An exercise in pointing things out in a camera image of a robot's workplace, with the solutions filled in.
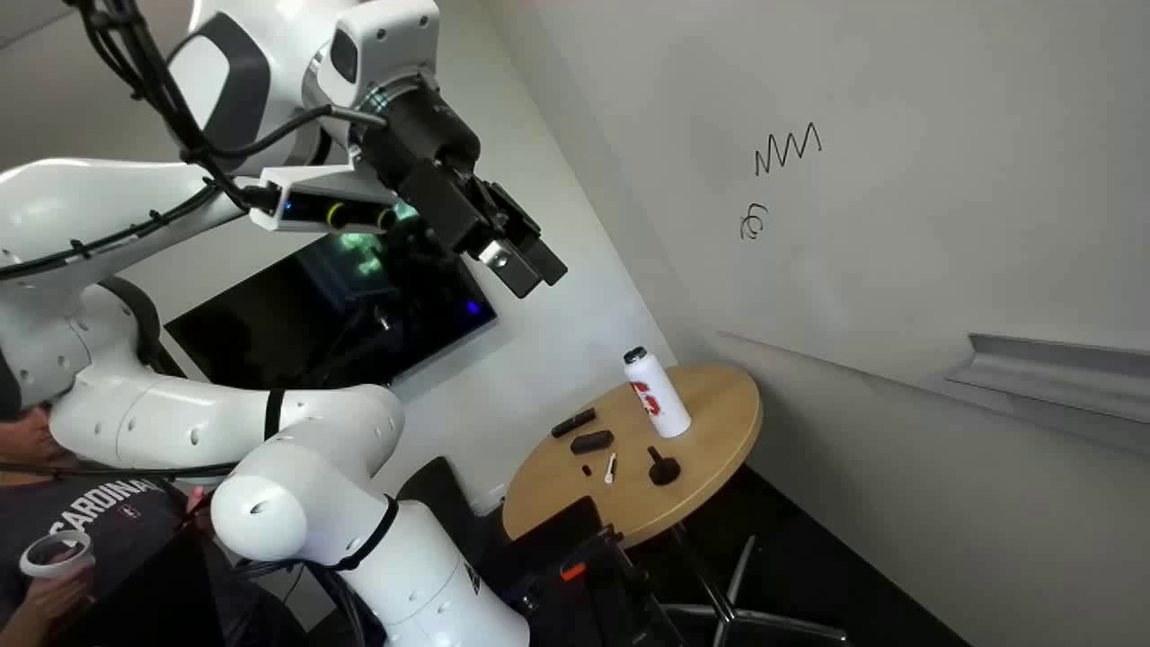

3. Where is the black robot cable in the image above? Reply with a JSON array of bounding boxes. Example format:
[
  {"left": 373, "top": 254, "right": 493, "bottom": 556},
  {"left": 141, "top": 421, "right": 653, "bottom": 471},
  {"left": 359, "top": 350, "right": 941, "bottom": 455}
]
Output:
[{"left": 0, "top": 0, "right": 397, "bottom": 284}]

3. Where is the white bottle with red logo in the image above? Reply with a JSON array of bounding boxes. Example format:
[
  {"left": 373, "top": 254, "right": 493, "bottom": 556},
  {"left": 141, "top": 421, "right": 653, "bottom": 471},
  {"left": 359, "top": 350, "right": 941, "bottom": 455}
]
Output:
[{"left": 618, "top": 343, "right": 692, "bottom": 443}]

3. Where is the white whiteboard tray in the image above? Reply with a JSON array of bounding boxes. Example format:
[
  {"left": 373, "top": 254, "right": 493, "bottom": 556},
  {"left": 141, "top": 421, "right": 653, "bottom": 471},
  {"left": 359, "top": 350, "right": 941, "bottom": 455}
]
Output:
[{"left": 949, "top": 332, "right": 1150, "bottom": 427}]

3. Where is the person in grey shirt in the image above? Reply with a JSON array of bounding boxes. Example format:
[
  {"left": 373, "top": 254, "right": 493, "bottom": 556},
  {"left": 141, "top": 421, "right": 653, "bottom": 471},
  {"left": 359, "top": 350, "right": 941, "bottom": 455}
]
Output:
[{"left": 0, "top": 403, "right": 193, "bottom": 647}]

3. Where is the white cup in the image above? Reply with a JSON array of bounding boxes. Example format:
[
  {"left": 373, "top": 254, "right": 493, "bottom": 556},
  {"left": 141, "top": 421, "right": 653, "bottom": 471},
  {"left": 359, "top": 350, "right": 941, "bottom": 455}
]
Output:
[{"left": 14, "top": 526, "right": 101, "bottom": 585}]

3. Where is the person's right hand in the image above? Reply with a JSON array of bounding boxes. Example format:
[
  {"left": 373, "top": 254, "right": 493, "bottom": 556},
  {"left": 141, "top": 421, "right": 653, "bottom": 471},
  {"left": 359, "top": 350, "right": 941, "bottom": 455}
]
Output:
[{"left": 0, "top": 561, "right": 101, "bottom": 647}]

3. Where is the black laptop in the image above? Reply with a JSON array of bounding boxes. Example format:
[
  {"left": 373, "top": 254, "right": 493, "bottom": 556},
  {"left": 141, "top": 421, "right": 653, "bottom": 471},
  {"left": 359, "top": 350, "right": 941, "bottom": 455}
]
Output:
[{"left": 66, "top": 534, "right": 263, "bottom": 647}]

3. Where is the chrome star table base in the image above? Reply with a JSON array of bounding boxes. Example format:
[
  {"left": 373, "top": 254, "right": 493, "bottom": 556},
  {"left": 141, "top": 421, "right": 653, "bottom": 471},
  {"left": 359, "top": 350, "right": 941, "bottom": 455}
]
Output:
[{"left": 659, "top": 532, "right": 855, "bottom": 647}]

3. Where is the white whiteboard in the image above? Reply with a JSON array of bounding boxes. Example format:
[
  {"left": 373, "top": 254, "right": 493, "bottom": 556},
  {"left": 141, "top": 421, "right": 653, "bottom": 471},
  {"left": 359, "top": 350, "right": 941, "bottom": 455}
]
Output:
[{"left": 524, "top": 0, "right": 1150, "bottom": 464}]

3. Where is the black office chair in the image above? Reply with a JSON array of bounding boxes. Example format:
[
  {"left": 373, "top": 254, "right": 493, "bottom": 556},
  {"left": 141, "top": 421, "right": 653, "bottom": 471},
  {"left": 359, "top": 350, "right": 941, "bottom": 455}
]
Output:
[{"left": 505, "top": 495, "right": 677, "bottom": 647}]

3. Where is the round wooden table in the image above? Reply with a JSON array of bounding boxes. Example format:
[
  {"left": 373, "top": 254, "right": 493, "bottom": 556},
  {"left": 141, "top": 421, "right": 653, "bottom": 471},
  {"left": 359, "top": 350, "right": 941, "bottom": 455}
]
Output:
[{"left": 499, "top": 360, "right": 765, "bottom": 554}]

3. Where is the black wall television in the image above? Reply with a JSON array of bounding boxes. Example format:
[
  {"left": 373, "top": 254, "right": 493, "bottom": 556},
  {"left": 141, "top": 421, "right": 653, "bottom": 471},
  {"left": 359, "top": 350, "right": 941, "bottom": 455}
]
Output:
[{"left": 166, "top": 231, "right": 499, "bottom": 393}]

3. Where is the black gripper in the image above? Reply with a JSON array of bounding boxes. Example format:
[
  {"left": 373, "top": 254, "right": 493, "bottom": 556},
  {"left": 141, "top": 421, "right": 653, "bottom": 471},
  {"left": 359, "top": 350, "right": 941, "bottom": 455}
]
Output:
[{"left": 355, "top": 80, "right": 571, "bottom": 303}]

